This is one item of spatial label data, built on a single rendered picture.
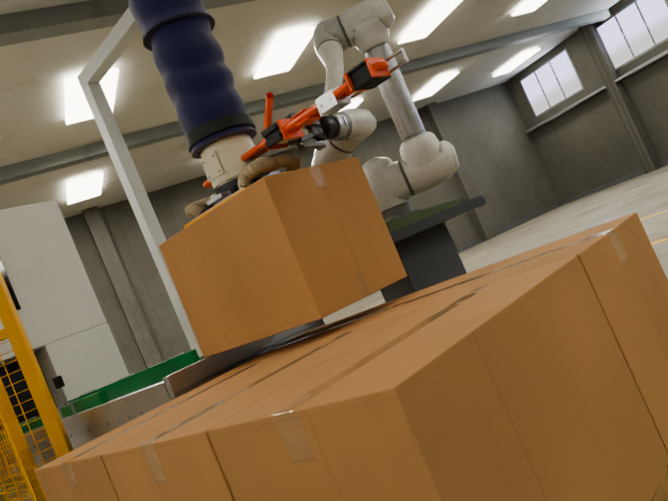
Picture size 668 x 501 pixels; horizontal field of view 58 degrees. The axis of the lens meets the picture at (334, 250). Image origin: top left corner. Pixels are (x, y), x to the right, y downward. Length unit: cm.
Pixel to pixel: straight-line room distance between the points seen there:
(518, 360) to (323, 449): 30
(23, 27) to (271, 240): 496
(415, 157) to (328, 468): 172
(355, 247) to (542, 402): 94
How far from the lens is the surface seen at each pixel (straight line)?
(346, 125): 195
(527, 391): 90
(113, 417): 236
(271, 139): 177
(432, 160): 238
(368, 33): 243
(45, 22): 639
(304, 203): 166
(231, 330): 189
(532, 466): 88
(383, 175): 240
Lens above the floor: 68
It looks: 2 degrees up
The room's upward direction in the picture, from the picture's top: 23 degrees counter-clockwise
